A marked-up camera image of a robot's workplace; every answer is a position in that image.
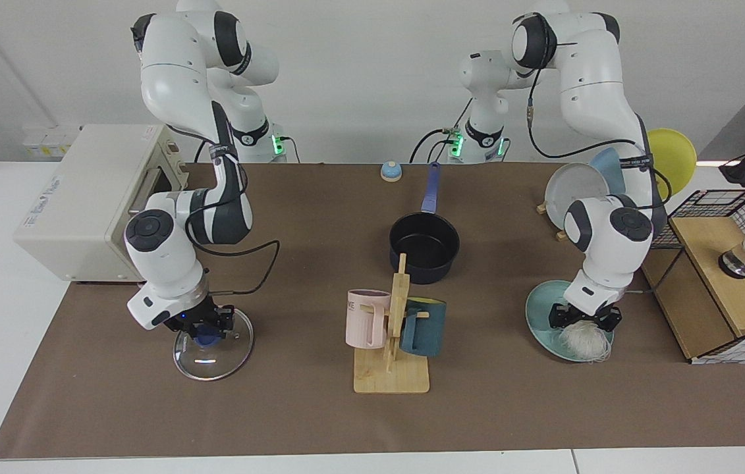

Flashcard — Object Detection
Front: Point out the white vermicelli bundle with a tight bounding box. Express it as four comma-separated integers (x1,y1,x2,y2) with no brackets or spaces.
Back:
557,319,612,361

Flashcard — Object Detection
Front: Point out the glass lid blue knob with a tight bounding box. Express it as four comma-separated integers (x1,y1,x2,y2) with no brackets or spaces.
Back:
173,305,254,382

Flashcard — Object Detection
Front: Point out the teal plate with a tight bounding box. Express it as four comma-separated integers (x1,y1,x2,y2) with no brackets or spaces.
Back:
525,280,615,363

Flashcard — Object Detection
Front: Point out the wooden plate rack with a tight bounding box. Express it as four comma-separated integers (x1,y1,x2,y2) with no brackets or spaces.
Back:
536,199,574,242

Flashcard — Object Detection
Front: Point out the grey plate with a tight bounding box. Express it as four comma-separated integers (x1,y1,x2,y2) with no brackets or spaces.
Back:
544,163,610,232

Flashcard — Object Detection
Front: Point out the light blue plate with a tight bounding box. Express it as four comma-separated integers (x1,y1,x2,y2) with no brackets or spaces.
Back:
588,147,640,198

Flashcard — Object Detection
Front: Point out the yellow plate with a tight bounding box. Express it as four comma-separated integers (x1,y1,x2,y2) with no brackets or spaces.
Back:
646,128,698,201

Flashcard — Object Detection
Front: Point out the brown table cloth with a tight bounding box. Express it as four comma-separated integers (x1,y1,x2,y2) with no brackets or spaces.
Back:
0,163,745,460

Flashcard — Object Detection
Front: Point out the dark teal cup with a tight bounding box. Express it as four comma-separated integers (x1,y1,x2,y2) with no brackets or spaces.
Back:
399,298,447,357

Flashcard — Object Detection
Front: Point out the pink ribbed cup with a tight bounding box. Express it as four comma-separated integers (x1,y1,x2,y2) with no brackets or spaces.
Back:
345,288,391,350

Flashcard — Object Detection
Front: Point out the wooden cup stand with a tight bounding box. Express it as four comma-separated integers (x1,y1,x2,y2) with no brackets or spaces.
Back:
353,253,431,394

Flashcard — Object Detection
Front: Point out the pale toaster oven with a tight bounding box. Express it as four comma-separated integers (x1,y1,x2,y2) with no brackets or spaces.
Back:
14,124,190,285

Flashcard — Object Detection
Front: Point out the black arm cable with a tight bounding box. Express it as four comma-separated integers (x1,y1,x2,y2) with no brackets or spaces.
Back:
168,125,281,296
526,39,673,218

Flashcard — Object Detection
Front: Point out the wire basket wooden floor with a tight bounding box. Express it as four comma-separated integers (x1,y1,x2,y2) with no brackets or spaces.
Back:
634,188,745,365

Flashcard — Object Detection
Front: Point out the black pot blue handle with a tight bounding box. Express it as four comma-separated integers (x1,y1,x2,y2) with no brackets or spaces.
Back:
389,162,460,285

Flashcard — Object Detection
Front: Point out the black base cable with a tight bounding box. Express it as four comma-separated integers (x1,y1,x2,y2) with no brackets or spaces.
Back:
409,125,464,164

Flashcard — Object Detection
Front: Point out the white wall socket strip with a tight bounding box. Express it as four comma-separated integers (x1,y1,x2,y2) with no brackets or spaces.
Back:
22,125,83,159

